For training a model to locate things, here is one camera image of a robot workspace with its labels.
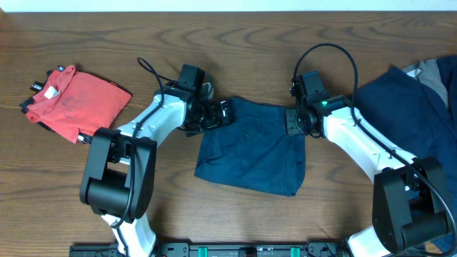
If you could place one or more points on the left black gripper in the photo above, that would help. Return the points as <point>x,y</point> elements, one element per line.
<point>216,121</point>

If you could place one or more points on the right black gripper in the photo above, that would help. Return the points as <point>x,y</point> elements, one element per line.
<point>291,128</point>

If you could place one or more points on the navy blue shorts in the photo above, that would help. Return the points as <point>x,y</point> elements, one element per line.
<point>254,152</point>

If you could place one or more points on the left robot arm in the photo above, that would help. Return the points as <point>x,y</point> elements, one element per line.
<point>119,174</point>

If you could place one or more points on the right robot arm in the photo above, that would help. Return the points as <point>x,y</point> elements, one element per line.
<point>409,193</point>

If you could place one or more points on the navy blue garment pile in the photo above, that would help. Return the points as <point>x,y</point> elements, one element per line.
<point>414,117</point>

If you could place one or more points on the folded red shirt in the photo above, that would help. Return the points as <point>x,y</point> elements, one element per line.
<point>109,100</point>

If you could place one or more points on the grey garment with label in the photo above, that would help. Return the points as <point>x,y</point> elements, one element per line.
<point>427,73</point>

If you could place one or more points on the folded black garment under red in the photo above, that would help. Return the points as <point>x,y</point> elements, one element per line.
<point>86,137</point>

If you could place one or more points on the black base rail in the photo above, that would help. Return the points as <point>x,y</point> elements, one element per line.
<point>313,248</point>

